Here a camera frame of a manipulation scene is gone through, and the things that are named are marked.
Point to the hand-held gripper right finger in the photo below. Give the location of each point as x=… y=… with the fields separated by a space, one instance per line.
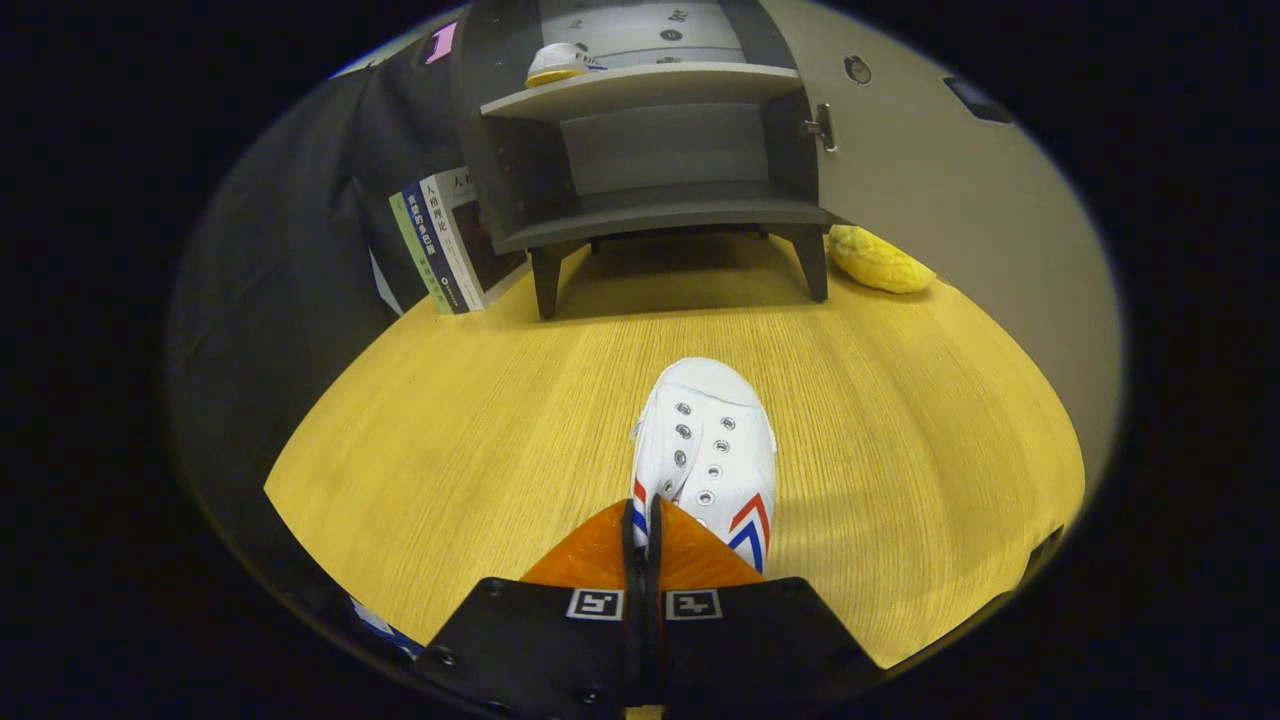
x=760 y=650

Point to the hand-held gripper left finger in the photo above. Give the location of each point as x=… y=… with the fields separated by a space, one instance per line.
x=530 y=650

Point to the white shoe with striped sides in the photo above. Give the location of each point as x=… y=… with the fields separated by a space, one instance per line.
x=705 y=440

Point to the dark grey shoe cabinet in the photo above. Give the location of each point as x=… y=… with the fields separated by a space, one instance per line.
x=650 y=205

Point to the beige shoe cabinet door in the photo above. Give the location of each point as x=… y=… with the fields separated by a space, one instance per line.
x=950 y=220

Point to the white shoe with yellow sole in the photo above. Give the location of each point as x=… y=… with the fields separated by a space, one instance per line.
x=555 y=62

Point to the white and blue item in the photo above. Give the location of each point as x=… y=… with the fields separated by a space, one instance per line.
x=385 y=630

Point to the white card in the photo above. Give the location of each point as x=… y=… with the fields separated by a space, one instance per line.
x=384 y=285

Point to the white book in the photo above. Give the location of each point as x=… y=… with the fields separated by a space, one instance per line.
x=490 y=250

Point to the yellow plush bun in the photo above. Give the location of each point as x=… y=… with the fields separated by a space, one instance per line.
x=880 y=260

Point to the blue book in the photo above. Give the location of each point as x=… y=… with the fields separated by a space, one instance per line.
x=438 y=250

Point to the black backdrop cloth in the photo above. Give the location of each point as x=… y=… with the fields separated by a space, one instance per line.
x=270 y=300

